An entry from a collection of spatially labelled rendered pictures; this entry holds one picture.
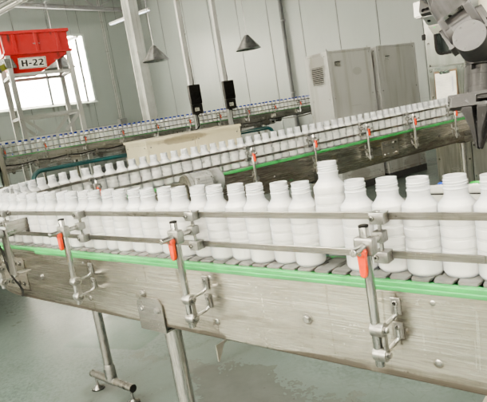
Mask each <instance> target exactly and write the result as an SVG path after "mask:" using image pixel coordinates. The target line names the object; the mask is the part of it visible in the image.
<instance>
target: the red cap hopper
mask: <svg viewBox="0 0 487 402"><path fill-rule="evenodd" d="M67 31H69V30H68V28H58V29H44V30H17V31H2V32H0V60H1V59H13V61H14V63H15V64H16V66H17V68H14V69H13V66H12V63H11V60H10V63H11V66H12V68H9V69H7V70H4V71H3V72H2V73H1V78H2V83H3V87H4V91H5V94H6V101H7V104H8V108H9V111H10V118H11V121H12V125H13V129H14V135H15V139H16V142H17V145H18V141H19V140H21V137H20V133H19V129H18V126H20V127H21V130H22V136H23V139H24V140H28V143H29V142H30V140H29V136H28V132H29V133H30V134H32V135H33V136H36V135H37V134H36V133H35V132H33V131H31V130H30V129H28V128H27V127H26V123H27V124H29V125H31V126H32V127H34V128H36V129H37V130H38V131H39V132H41V133H43V134H44V135H45V133H46V131H44V130H43V129H41V128H39V127H38V126H37V125H36V124H34V123H32V122H31V121H30V120H39V119H45V118H50V117H56V116H65V117H64V119H63V120H62V122H61V123H60V124H59V126H58V127H57V129H56V130H55V132H56V133H58V132H59V130H60V129H61V127H62V125H63V124H64V123H65V122H66V120H67V119H68V118H69V124H68V126H67V127H66V130H68V131H69V129H70V128H71V132H72V133H73V132H76V127H75V123H74V121H75V120H76V119H77V117H78V116H79V117H80V122H81V128H82V131H83V133H84V134H85V130H88V129H87V125H86V122H85V114H84V110H83V107H82V103H81V95H80V91H79V88H78V83H77V76H76V73H75V68H74V64H73V58H72V53H71V51H72V48H70V47H69V42H68V38H67V34H66V32H67ZM65 55H66V57H67V61H68V65H69V68H68V69H63V67H62V63H61V58H63V57H64V56H65ZM54 62H57V69H56V70H48V71H43V70H44V69H46V68H47V67H49V66H50V65H52V64H53V63H54ZM6 73H7V74H8V75H9V76H8V77H6ZM51 73H59V75H53V76H44V77H35V76H37V75H42V74H51ZM68 74H70V76H71V80H72V84H73V91H74V95H75V99H76V102H77V109H73V110H72V109H71V104H70V101H69V94H68V90H67V86H66V82H65V76H66V75H68ZM20 77H29V78H21V79H15V78H20ZM59 77H60V81H61V87H62V92H63V95H64V99H65V106H66V111H60V112H49V113H43V114H37V115H31V116H24V115H23V111H22V105H21V101H20V98H19V94H18V88H17V84H16V82H21V81H36V80H44V79H52V78H59ZM8 83H10V84H11V88H12V92H13V95H14V102H15V105H16V109H17V113H18V118H16V116H15V112H14V106H13V102H12V99H11V95H10V89H9V85H8ZM74 113H76V114H75V116H73V114H74ZM19 122H20V123H19ZM73 136H74V133H73ZM22 169H23V172H24V176H25V180H26V182H27V181H28V180H30V174H29V171H28V167H27V166H24V167H22Z"/></svg>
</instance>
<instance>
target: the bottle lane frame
mask: <svg viewBox="0 0 487 402"><path fill-rule="evenodd" d="M11 250H12V253H13V254H14V256H15V258H23V261H24V264H25V268H26V269H31V271H29V272H26V273H27V277H28V281H29V284H30V290H27V289H24V296H25V297H29V298H36V299H40V300H43V301H48V302H54V303H58V304H62V305H69V306H72V307H77V308H81V309H87V310H92V311H95V312H99V313H106V314H110V315H114V316H118V317H124V318H128V319H133V320H136V321H140V317H139V313H138V308H137V299H138V297H139V296H143V297H148V298H157V299H158V300H159V301H160V303H161V304H162V306H163V308H164V315H165V320H166V324H167V327H169V328H174V329H180V330H184V331H188V332H192V333H198V334H203V335H207V336H210V337H218V338H221V339H225V340H229V341H236V342H239V343H244V344H248V345H254V346H259V347H262V348H266V349H273V350H277V351H281V352H285V353H291V354H295V355H300V356H303V357H310V358H314V359H318V360H322V361H329V362H333V363H336V364H341V365H347V366H351V367H355V368H359V369H365V370H370V371H374V372H380V373H385V374H388V375H392V376H399V377H403V378H406V379H411V380H417V381H421V382H426V383H429V384H436V385H440V386H444V387H447V388H455V389H458V390H462V391H467V392H473V393H477V394H481V395H485V396H487V288H485V287H484V284H483V283H482V284H481V285H479V286H477V287H476V286H459V285H458V281H457V282H455V283H454V284H453V285H450V284H441V283H434V280H432V281H431V282H414V281H411V278H409V279H408V280H396V279H390V276H389V277H387V278H374V279H375V285H376V292H377V299H378V312H379V318H380V321H381V322H386V321H387V320H388V319H389V318H390V317H391V316H392V315H393V314H392V313H391V309H390V297H394V298H400V302H401V309H402V315H398V316H397V317H396V318H395V319H394V321H399V322H402V323H403V329H404V337H405V339H401V340H400V341H399V342H398V344H397V345H396V346H395V347H394V348H393V349H392V350H391V352H392V353H393V356H392V359H390V361H389V362H387V363H386V362H385V364H386V366H385V367H383V368H378V367H376V365H375V360H374V359H373V357H372V350H373V341H372V336H371V335H370V333H369V326H370V315H369V309H368V302H367V296H366V283H365V278H362V277H360V276H351V275H350V274H347V275H342V274H332V272H330V273H328V274H325V273H316V272H315V271H314V270H313V271H311V272H307V271H298V269H297V270H283V269H282V268H279V269H272V268H267V267H254V266H239V264H237V265H227V264H226V263H224V264H218V263H213V262H210V263H209V262H201V261H199V262H192V261H189V260H188V261H184V264H185V269H186V274H187V278H188V286H189V290H190V294H197V293H199V292H200V291H201V290H202V289H203V284H202V279H201V276H202V275H203V276H208V283H209V288H210V289H207V290H206V291H205V292H204V293H203V294H201V295H200V296H198V297H196V312H197V313H199V312H200V311H202V310H204V309H206V308H207V306H206V301H205V296H204V295H205V294H211V297H212V305H213V307H211V308H210V309H209V310H208V311H207V312H206V313H204V314H202V315H200V320H199V322H198V323H197V324H196V327H195V328H193V329H190V328H189V325H188V323H187V322H186V321H185V315H186V309H185V304H183V303H182V301H181V298H182V296H183V292H182V288H181V283H180V275H179V271H178V266H177V262H176V260H175V261H173V260H172V259H168V258H157V257H156V258H148V257H138V256H129V255H120V254H103V253H95V252H87V251H75V250H71V253H72V256H73V263H74V267H75V270H76V275H77V277H79V278H81V277H83V276H86V275H87V274H89V268H88V264H87V263H88V262H89V263H92V266H93V274H91V275H90V276H89V277H88V278H85V279H82V280H81V290H82V293H84V292H86V291H88V290H91V289H92V288H93V287H92V282H91V279H90V278H95V280H96V284H97V288H95V290H94V291H93V292H91V293H89V294H86V295H85V299H84V300H83V301H82V302H83V303H82V304H80V305H77V302H76V301H75V300H74V299H73V294H74V291H73V286H72V285H70V283H69V280H70V279H71V277H70V273H69V267H68V263H67V259H66V256H65V250H59V249H52V248H40V247H32V246H13V245H12V246H11Z"/></svg>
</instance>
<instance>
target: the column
mask: <svg viewBox="0 0 487 402"><path fill-rule="evenodd" d="M121 8H122V12H123V16H124V20H125V28H126V33H127V37H128V41H129V49H130V53H131V58H132V62H133V70H134V74H135V78H136V83H137V91H138V95H139V99H140V104H141V111H142V116H143V121H144V122H145V123H146V124H147V122H146V120H149V123H150V124H151V123H152V121H151V120H154V122H155V123H156V119H158V115H157V110H156V102H155V98H154V93H153V89H152V81H151V77H150V72H149V67H148V63H143V61H144V59H145V57H146V51H145V43H144V38H143V33H142V29H141V21H140V17H139V13H138V8H137V0H121Z"/></svg>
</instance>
